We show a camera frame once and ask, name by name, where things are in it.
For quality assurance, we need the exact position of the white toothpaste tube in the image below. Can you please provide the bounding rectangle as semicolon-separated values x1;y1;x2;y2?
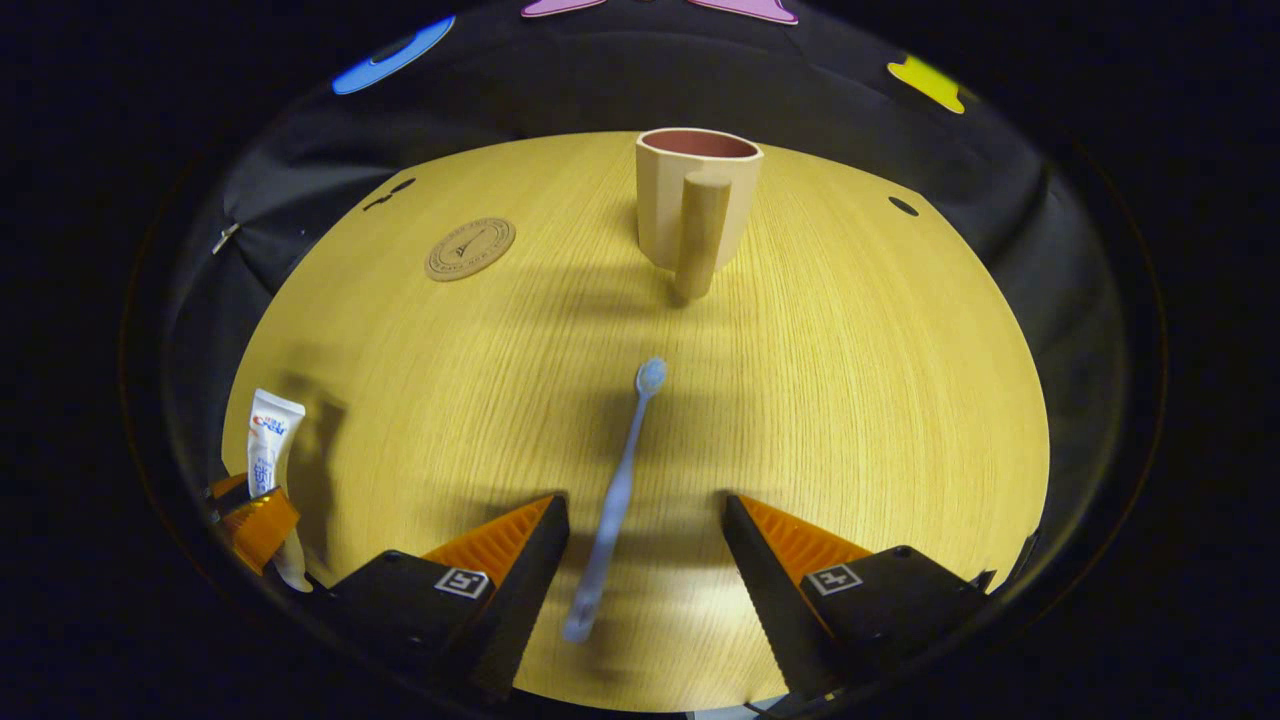
246;388;313;593

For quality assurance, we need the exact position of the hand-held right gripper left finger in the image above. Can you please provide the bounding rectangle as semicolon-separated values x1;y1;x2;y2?
310;492;571;701

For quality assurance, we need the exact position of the light blue toothbrush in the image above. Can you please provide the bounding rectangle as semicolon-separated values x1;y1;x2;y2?
562;357;669;645

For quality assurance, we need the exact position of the round brown coaster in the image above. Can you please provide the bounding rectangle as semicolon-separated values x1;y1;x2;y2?
424;216;517;283

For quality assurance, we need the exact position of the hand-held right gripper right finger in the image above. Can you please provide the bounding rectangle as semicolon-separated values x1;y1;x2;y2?
722;492;996;701

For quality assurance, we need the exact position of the beige cup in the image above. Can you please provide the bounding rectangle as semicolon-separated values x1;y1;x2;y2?
635;127;765;303

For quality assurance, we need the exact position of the wooden desktop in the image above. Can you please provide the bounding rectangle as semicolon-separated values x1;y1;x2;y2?
220;130;1051;713

